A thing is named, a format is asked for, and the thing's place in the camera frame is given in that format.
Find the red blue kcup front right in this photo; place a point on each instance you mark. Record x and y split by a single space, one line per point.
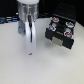
67 33

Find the black kcup holder drawer box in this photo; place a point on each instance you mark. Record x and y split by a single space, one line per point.
58 36

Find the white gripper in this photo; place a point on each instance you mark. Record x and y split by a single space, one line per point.
26 8

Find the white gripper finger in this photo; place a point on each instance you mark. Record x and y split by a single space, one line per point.
30 34

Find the red blue kcup in drawer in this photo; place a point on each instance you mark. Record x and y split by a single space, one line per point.
55 20

